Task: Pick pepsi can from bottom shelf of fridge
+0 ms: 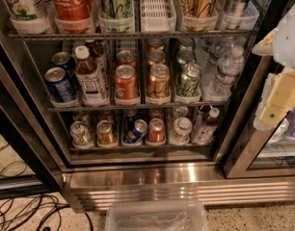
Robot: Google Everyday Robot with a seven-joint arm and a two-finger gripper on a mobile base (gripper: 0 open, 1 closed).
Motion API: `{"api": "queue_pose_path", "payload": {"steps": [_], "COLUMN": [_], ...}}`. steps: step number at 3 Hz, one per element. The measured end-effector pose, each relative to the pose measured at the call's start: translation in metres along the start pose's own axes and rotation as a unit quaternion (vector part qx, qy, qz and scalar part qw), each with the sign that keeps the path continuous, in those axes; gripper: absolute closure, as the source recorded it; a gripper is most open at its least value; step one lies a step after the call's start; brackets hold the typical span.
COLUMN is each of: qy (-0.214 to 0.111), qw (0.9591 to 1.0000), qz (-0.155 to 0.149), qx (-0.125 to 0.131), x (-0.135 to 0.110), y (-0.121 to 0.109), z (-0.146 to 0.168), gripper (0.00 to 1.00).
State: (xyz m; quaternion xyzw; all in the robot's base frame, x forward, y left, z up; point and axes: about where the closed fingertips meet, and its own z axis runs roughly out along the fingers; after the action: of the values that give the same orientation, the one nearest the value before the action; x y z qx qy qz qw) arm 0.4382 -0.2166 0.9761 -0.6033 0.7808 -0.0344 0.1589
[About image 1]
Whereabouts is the tea bottle bottom front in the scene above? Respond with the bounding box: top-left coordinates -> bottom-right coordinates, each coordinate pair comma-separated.
192,108 -> 220,145

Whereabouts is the stainless steel fridge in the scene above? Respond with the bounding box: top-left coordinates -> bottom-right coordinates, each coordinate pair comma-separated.
0,0 -> 295,212

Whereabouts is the red coke can bottom rear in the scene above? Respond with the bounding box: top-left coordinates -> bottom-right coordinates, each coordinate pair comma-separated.
148,108 -> 164,120

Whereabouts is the green can middle front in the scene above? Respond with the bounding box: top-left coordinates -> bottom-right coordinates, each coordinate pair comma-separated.
176,63 -> 201,97

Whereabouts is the clear water bottle bottom rear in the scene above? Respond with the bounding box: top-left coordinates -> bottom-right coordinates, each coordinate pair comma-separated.
172,106 -> 189,121

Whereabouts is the white can behind door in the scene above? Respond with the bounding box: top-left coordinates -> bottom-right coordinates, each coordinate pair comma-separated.
269,118 -> 289,143

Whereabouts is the water bottle middle rear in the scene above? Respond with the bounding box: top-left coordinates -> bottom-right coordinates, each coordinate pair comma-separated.
197,38 -> 215,67

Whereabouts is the gold can middle front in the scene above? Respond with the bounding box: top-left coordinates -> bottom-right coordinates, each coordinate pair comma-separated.
147,64 -> 171,99

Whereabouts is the green white can bottom rear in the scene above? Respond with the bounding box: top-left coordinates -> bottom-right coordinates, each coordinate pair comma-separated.
72,111 -> 92,128

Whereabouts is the red coke can middle front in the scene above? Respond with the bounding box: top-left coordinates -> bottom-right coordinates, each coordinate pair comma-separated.
115,64 -> 138,100

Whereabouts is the red coca cola can top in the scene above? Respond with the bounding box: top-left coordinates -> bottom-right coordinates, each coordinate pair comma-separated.
53,0 -> 94,34

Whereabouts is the green can middle rear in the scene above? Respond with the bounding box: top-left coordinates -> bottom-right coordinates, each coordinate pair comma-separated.
178,38 -> 196,51

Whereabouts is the orange can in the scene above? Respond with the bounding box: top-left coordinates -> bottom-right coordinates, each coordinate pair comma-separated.
96,120 -> 116,145
98,110 -> 115,124

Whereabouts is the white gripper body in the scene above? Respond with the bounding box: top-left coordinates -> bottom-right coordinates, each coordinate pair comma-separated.
253,65 -> 295,132

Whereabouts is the gold can top shelf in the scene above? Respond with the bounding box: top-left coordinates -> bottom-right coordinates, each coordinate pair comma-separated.
180,0 -> 216,31

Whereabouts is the green white can bottom front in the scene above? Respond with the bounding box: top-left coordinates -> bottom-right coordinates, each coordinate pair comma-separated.
70,121 -> 92,145

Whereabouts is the tea bottle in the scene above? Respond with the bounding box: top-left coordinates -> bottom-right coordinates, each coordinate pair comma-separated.
192,108 -> 220,145
195,105 -> 212,121
85,39 -> 108,84
75,45 -> 107,101

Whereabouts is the clear plastic bin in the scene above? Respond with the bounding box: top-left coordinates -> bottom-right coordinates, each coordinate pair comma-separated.
105,200 -> 210,231

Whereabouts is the green white can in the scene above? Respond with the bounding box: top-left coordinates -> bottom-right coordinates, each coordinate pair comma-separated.
72,111 -> 92,128
70,121 -> 92,145

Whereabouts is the water bottle middle front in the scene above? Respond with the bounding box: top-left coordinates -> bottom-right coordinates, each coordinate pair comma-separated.
211,45 -> 244,96

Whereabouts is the tea bottle middle front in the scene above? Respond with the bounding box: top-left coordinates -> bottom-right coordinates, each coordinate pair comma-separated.
75,45 -> 107,101

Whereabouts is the blue pepsi can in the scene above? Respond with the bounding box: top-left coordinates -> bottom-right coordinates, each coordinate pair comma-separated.
123,119 -> 148,144
44,67 -> 76,103
52,52 -> 79,90
123,109 -> 139,129

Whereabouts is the red coke can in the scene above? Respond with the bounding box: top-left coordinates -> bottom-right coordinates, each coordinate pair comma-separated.
148,108 -> 164,120
116,49 -> 137,69
115,64 -> 138,100
147,118 -> 165,142

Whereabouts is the clear water bottle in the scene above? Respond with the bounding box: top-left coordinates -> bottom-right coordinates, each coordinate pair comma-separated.
169,117 -> 192,145
172,106 -> 189,121

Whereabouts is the red coke can bottom front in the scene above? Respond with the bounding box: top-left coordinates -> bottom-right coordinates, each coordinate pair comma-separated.
147,118 -> 165,142

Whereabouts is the orange can bottom front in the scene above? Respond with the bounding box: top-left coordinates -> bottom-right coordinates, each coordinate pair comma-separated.
96,120 -> 116,145

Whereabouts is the green can top shelf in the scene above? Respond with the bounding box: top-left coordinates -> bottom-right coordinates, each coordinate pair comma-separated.
101,0 -> 133,32

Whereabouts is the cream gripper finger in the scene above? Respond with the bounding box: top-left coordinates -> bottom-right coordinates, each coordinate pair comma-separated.
258,68 -> 295,126
252,28 -> 277,56

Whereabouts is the right glass fridge door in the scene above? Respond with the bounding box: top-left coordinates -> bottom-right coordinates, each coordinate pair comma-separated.
214,0 -> 295,179

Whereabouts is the orange can bottom rear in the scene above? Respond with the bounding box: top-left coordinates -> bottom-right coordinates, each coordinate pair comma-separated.
98,110 -> 115,124

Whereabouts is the silver blue can top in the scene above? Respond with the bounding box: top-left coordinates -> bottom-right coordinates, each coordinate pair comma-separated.
219,0 -> 250,30

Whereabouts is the clear water bottle bottom front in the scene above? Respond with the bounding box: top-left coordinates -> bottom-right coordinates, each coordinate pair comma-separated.
169,117 -> 192,145

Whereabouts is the tea bottle bottom rear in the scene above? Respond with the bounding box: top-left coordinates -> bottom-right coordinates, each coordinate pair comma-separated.
195,105 -> 212,121

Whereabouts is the tea bottle middle rear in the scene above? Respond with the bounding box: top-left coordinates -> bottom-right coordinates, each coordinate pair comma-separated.
85,39 -> 108,84

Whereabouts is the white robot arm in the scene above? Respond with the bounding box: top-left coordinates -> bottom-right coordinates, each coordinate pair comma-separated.
252,4 -> 295,131

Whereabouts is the red coke can middle rear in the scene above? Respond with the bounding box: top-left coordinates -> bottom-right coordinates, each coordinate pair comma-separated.
116,49 -> 137,69

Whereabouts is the gold can middle rear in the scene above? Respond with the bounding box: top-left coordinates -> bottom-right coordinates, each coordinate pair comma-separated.
147,38 -> 165,51

